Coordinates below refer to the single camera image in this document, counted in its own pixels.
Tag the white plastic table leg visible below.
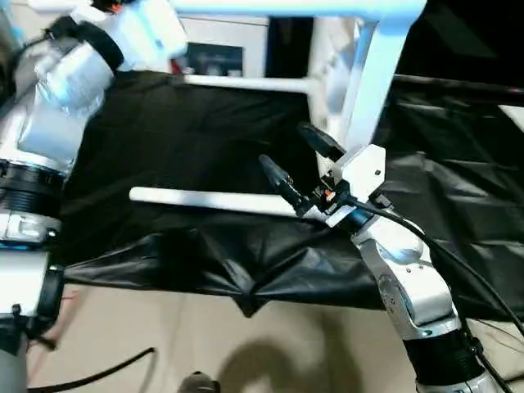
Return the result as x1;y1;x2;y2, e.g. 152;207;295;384
129;187;306;218
183;75;318;94
171;0;382;18

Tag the dark rounded robot foot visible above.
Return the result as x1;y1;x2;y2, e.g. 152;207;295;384
179;370;220;393

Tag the white flat board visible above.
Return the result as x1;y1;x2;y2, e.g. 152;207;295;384
498;104;524;124

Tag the black mat cloth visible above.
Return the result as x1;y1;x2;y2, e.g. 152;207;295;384
56;69;524;323

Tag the red cable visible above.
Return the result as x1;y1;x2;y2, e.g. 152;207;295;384
24;288;83;353

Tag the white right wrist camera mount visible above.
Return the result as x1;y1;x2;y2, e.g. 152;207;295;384
327;145;388;228

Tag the white plastic table top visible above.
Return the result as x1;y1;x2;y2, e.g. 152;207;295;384
306;0;429;183

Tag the white sideboard cabinet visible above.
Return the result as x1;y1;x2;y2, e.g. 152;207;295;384
175;15;271;79

